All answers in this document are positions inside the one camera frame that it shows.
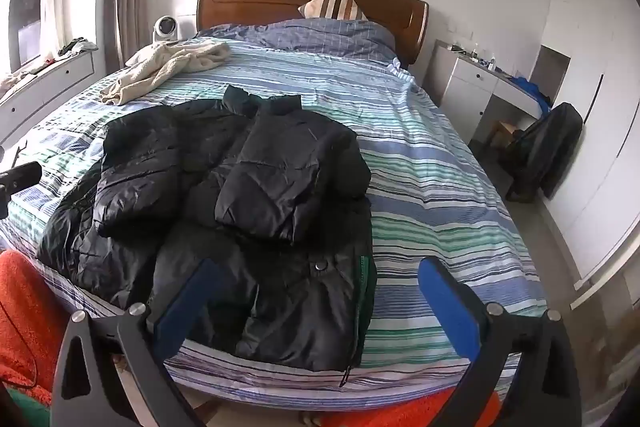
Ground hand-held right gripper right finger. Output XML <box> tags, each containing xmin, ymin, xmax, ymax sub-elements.
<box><xmin>418</xmin><ymin>257</ymin><xmax>584</xmax><ymax>427</ymax></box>

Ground black backpack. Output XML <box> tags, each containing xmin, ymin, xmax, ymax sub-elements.
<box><xmin>505</xmin><ymin>102</ymin><xmax>584</xmax><ymax>204</ymax></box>

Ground white bedside table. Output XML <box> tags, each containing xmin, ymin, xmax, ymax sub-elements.
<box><xmin>175</xmin><ymin>14</ymin><xmax>199</xmax><ymax>39</ymax></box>

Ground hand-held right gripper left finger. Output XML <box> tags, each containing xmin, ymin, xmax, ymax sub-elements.
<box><xmin>50</xmin><ymin>258</ymin><xmax>225</xmax><ymax>427</ymax></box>

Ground small toiletry bottles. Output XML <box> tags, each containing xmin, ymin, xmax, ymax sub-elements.
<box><xmin>451</xmin><ymin>42</ymin><xmax>497</xmax><ymax>71</ymax></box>

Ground wooden stool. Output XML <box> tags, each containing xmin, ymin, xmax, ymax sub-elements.
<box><xmin>490</xmin><ymin>119</ymin><xmax>522</xmax><ymax>148</ymax></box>

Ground black puffer jacket green lining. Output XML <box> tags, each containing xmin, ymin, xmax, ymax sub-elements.
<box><xmin>37</xmin><ymin>84</ymin><xmax>379</xmax><ymax>390</ymax></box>

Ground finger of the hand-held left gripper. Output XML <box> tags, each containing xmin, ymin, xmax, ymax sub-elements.
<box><xmin>0</xmin><ymin>161</ymin><xmax>44</xmax><ymax>198</ymax></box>

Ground white desk with drawers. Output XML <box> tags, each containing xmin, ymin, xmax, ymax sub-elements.
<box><xmin>430</xmin><ymin>39</ymin><xmax>551</xmax><ymax>144</ymax></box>

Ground black cable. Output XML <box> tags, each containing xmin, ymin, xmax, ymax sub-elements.
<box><xmin>0</xmin><ymin>299</ymin><xmax>41</xmax><ymax>390</ymax></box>

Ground bed with striped sheet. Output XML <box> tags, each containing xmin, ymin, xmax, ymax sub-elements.
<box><xmin>0</xmin><ymin>19</ymin><xmax>549</xmax><ymax>409</ymax></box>

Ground window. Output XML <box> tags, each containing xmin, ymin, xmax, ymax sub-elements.
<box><xmin>0</xmin><ymin>0</ymin><xmax>57</xmax><ymax>78</ymax></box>

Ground white wardrobe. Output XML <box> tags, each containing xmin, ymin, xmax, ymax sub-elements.
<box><xmin>530</xmin><ymin>0</ymin><xmax>640</xmax><ymax>290</ymax></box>

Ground white window drawer cabinet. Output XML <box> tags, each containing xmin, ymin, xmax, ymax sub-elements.
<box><xmin>0</xmin><ymin>48</ymin><xmax>97</xmax><ymax>144</ymax></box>

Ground beige fleece blanket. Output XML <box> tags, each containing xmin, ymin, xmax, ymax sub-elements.
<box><xmin>98</xmin><ymin>41</ymin><xmax>232</xmax><ymax>106</ymax></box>

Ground wooden headboard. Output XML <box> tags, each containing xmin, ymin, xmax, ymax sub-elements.
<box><xmin>196</xmin><ymin>0</ymin><xmax>430</xmax><ymax>68</ymax></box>

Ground dark clutter on sill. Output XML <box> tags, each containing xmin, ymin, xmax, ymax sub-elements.
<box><xmin>56</xmin><ymin>37</ymin><xmax>87</xmax><ymax>57</ymax></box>

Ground blue cloth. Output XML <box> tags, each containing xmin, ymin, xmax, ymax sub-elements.
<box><xmin>510</xmin><ymin>76</ymin><xmax>554</xmax><ymax>112</ymax></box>

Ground striped pillow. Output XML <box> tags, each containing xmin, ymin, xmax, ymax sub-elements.
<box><xmin>298</xmin><ymin>0</ymin><xmax>370</xmax><ymax>22</ymax></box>

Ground small white fan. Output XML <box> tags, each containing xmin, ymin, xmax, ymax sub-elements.
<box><xmin>152</xmin><ymin>14</ymin><xmax>177</xmax><ymax>44</ymax></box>

